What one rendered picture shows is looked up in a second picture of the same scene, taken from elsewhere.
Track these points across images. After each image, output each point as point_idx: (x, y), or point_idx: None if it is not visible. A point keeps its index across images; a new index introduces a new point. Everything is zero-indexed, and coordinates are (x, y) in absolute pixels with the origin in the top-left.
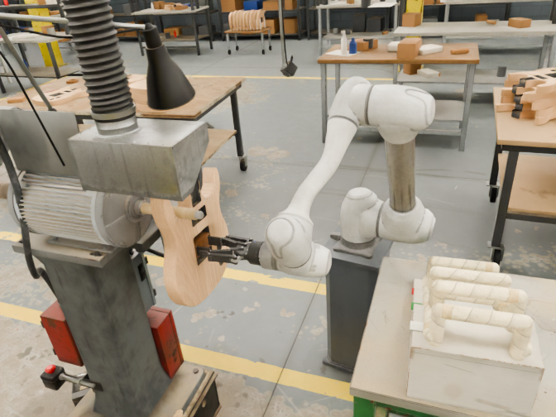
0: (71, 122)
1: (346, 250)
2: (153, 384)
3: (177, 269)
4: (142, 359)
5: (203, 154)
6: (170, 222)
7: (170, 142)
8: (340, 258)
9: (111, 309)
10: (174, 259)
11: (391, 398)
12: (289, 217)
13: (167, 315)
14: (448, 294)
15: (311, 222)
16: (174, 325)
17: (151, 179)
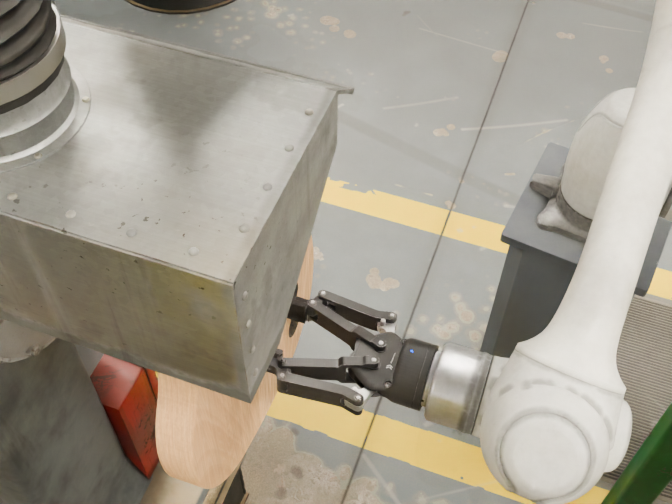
0: None
1: (569, 231)
2: (112, 503)
3: (196, 433)
4: (88, 475)
5: (318, 202)
6: None
7: (219, 244)
8: (554, 252)
9: (9, 427)
10: (187, 411)
11: None
12: (578, 404)
13: (141, 372)
14: None
15: (624, 392)
16: (155, 383)
17: (141, 330)
